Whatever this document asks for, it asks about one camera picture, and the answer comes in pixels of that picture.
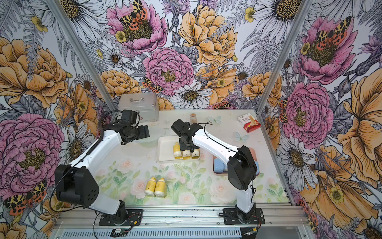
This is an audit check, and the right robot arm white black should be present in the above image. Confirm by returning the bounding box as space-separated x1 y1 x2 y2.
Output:
171 119 258 224

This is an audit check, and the small glass bottle brown cap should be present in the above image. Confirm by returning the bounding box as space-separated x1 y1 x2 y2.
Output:
190 113 197 124

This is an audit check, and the right aluminium corner post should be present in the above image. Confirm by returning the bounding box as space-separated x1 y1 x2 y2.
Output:
256 0 313 115

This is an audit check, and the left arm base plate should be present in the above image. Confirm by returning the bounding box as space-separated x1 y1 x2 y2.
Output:
98 209 143 226

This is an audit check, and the pink rectangular tray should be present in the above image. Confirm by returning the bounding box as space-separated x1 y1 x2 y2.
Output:
212 147 260 176

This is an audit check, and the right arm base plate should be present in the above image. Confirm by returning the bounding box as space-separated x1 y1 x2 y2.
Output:
218 208 266 226

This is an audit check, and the yellow sharpener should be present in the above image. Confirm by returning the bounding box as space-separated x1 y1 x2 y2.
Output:
173 142 183 159
182 150 192 159
154 177 167 197
144 177 157 197
191 149 200 159

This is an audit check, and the aluminium front rail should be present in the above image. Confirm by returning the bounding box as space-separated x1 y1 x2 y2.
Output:
54 203 308 229

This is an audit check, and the silver aluminium first aid case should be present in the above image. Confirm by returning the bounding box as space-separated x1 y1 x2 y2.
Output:
118 93 159 122

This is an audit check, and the white vented cable duct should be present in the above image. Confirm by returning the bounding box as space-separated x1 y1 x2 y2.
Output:
59 227 242 239

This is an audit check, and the left aluminium corner post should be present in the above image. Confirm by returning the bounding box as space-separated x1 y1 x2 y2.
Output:
47 1 117 110

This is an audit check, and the red white cardboard box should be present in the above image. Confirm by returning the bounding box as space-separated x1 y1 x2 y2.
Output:
238 113 261 133

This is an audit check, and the white rectangular tray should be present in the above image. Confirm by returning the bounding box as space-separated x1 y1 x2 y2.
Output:
157 136 201 163

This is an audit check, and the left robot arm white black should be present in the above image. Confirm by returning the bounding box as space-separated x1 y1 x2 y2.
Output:
54 110 150 225

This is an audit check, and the aluminium corner post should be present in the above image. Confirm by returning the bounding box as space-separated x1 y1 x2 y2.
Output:
256 0 313 115
47 1 117 110

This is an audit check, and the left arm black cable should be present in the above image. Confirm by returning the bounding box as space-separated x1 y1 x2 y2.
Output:
49 110 124 213

